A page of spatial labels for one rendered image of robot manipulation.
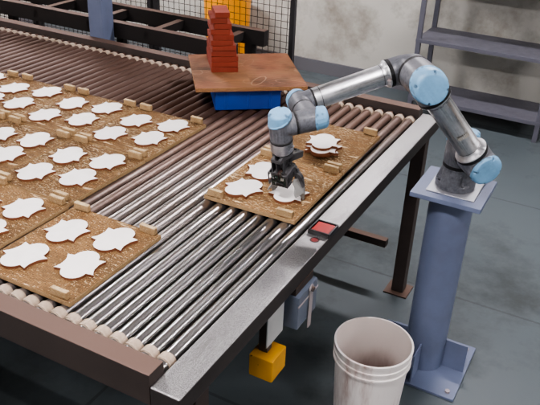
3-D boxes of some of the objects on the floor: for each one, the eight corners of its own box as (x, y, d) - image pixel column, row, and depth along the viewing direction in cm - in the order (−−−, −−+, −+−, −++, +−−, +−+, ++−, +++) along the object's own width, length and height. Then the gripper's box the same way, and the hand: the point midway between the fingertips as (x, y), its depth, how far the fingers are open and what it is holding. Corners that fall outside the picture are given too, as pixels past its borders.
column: (475, 349, 321) (514, 179, 279) (452, 402, 291) (492, 220, 249) (395, 322, 336) (422, 157, 294) (366, 370, 307) (390, 193, 265)
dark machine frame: (262, 189, 451) (268, 30, 402) (231, 214, 421) (233, 45, 372) (-60, 96, 571) (-85, -35, 521) (-101, 111, 541) (-133, -27, 491)
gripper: (252, 153, 231) (258, 201, 245) (298, 165, 225) (302, 213, 238) (264, 139, 237) (269, 186, 250) (309, 150, 230) (312, 198, 244)
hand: (288, 193), depth 246 cm, fingers open, 11 cm apart
